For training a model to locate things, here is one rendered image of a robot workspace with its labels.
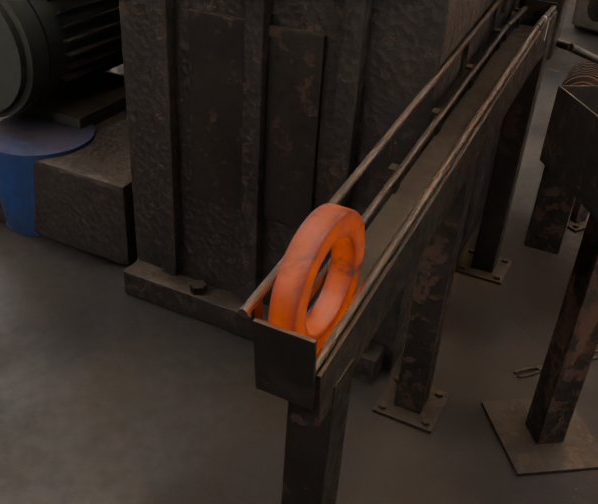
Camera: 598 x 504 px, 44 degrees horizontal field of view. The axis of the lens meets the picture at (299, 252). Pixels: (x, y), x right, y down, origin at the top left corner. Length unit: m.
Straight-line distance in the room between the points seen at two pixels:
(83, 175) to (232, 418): 0.76
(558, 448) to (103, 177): 1.24
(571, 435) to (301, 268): 1.02
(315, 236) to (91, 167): 1.28
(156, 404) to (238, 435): 0.19
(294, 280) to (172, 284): 1.08
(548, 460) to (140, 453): 0.81
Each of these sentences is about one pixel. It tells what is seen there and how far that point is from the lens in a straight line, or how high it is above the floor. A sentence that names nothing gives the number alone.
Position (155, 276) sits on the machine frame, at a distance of 1.86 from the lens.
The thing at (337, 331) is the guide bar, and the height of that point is 0.60.
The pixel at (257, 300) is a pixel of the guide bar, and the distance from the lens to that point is 0.82.
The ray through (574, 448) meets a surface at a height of 0.01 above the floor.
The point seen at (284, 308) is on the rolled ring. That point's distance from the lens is 0.78.
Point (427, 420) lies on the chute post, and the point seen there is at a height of 0.02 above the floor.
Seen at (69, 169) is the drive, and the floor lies 0.25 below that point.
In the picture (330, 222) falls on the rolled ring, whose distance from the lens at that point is 0.79.
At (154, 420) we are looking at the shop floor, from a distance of 1.59.
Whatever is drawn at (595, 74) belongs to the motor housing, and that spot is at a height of 0.53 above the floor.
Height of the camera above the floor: 1.12
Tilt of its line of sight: 33 degrees down
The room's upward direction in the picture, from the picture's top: 4 degrees clockwise
